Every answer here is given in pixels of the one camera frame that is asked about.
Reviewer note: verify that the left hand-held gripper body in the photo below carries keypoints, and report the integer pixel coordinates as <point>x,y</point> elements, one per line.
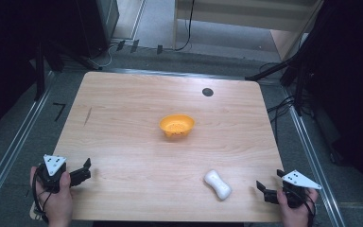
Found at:
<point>53,165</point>

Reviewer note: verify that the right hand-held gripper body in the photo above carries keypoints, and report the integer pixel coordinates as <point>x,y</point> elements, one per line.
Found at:
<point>296,184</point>

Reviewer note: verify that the white soap bar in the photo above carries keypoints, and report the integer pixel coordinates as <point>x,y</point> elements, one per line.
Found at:
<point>218,185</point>

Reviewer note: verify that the orange plastic bowl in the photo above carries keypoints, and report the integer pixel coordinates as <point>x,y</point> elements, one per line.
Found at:
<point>176,125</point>

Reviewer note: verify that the person's right hand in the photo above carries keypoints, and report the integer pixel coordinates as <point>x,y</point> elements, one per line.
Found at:
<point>294,214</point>

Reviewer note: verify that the person's left hand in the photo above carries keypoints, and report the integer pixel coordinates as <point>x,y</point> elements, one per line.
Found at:
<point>56,205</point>

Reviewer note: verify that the black metal stand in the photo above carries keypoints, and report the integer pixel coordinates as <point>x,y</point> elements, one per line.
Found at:
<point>39,72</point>
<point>297,78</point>

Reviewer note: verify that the round grey table grommet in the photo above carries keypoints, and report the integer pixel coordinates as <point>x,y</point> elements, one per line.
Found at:
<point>207,92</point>

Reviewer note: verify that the silver metal floor rail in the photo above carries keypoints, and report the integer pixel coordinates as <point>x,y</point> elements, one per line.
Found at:
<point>9,157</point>
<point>312,157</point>

